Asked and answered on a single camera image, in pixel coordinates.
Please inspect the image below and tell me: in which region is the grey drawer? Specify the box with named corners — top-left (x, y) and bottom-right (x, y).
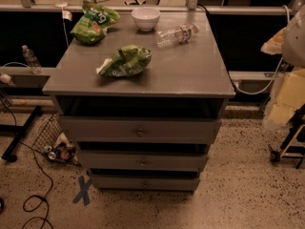
top-left (78, 150), bottom-right (208, 172)
top-left (91, 175), bottom-right (199, 191)
top-left (59, 115), bottom-right (221, 144)

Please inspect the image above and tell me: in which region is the green chip bag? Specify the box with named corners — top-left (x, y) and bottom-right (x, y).
top-left (71, 0), bottom-right (120, 45)
top-left (96, 45), bottom-right (152, 77)

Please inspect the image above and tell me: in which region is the white bowl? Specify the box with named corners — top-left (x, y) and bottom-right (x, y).
top-left (132, 7), bottom-right (160, 31)

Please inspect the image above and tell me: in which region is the black table leg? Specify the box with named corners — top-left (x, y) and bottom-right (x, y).
top-left (0, 106), bottom-right (43, 162)

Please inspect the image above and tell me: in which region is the clear plastic bottle lying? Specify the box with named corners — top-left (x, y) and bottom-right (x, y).
top-left (154, 24), bottom-right (199, 49)

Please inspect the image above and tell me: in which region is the grey drawer cabinet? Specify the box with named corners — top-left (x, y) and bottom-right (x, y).
top-left (44, 10), bottom-right (234, 179)

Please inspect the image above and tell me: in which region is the black floor cable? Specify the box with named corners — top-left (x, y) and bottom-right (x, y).
top-left (0, 97), bottom-right (55, 229)

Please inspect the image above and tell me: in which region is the green chip bag front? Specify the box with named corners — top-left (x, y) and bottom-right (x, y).
top-left (96, 45), bottom-right (152, 77)

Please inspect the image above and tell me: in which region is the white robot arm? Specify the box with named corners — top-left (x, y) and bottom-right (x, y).
top-left (261, 6), bottom-right (305, 130)

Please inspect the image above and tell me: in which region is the grey top drawer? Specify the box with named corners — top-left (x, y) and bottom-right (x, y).
top-left (59, 115), bottom-right (221, 144)

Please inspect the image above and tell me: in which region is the blue tape cross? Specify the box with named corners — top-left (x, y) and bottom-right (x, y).
top-left (72, 177), bottom-right (92, 206)

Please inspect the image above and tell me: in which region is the standing water bottle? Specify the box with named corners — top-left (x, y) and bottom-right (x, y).
top-left (22, 45), bottom-right (41, 74)

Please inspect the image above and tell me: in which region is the black wheeled cart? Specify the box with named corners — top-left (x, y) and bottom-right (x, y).
top-left (269, 104), bottom-right (305, 169)

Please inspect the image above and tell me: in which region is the white cable right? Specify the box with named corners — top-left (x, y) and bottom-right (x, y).
top-left (234, 4), bottom-right (292, 96)

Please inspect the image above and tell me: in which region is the green chip bag rear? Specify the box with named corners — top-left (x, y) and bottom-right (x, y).
top-left (71, 0), bottom-right (120, 45)

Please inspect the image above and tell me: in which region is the grey middle drawer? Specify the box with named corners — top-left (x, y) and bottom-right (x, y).
top-left (78, 150), bottom-right (208, 172)

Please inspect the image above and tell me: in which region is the grey bottom drawer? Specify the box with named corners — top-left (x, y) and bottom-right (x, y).
top-left (91, 175), bottom-right (199, 191)

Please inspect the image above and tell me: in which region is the wire mesh trash basket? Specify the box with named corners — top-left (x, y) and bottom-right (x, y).
top-left (32, 114), bottom-right (79, 166)

